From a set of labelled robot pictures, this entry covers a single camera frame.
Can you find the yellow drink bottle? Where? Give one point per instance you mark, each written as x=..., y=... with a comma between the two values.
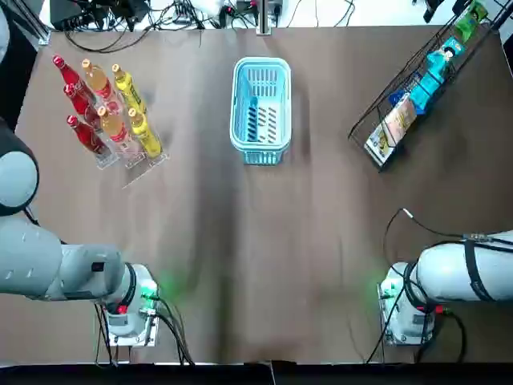
x=146, y=136
x=130, y=92

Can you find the aluminium profile post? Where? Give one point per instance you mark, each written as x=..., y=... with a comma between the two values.
x=265, y=18

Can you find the teal cartoon chips bag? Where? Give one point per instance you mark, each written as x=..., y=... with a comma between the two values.
x=443, y=60

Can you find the blue long biscuit pack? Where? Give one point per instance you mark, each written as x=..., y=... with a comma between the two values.
x=398, y=97

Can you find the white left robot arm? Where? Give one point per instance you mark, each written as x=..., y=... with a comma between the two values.
x=28, y=260

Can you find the pink white snack box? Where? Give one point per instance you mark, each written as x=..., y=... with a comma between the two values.
x=401, y=118

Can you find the orange tea bottle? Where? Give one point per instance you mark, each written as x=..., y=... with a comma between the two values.
x=100, y=84
x=116, y=130

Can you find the aluminium frame strut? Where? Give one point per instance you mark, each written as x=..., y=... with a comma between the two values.
x=43, y=38

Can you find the black flat network box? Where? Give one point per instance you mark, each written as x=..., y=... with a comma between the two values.
x=76, y=12

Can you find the clear acrylic bottle tray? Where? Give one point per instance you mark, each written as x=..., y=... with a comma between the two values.
x=140, y=168

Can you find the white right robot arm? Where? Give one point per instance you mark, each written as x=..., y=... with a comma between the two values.
x=449, y=272

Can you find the white yellow snack packet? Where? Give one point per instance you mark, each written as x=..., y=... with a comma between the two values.
x=380, y=144

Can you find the teal snack pack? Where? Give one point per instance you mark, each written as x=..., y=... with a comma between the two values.
x=425, y=90

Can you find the red cola bottle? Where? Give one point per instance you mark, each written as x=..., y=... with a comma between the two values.
x=90, y=138
x=66, y=74
x=82, y=104

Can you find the green snack bag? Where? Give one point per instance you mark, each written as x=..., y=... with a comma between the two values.
x=471, y=18

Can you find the light blue plastic basket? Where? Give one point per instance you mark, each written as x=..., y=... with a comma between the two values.
x=260, y=100

